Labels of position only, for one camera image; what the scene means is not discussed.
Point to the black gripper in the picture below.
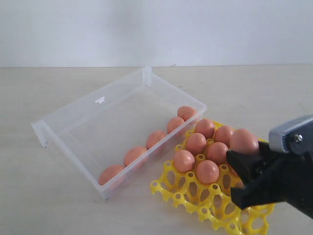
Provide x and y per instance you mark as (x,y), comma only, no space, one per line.
(285,177)

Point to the brown egg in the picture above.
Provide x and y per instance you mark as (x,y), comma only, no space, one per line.
(217,153)
(233,172)
(205,127)
(155,137)
(186,112)
(243,141)
(207,172)
(196,143)
(183,161)
(223,134)
(133,154)

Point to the yellow plastic egg tray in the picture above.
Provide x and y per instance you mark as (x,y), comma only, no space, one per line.
(212,202)

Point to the brown egg top back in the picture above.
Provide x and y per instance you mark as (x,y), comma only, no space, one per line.
(155,137)

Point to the clear plastic storage box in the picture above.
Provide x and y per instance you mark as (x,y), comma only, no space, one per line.
(97,130)

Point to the brown egg right edge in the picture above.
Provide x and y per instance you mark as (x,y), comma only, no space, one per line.
(174,123)

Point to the brown egg front corner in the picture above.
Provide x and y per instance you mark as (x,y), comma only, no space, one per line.
(109,173)

